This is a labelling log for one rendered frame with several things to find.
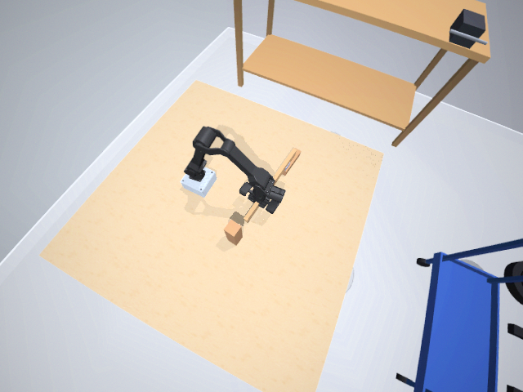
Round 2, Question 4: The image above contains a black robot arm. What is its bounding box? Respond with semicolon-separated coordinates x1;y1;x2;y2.
184;126;286;203

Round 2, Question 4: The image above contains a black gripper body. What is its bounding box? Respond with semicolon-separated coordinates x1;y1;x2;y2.
239;182;279;214

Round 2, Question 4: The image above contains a long tan wooden rail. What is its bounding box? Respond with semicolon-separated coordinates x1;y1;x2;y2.
244;148;297;223

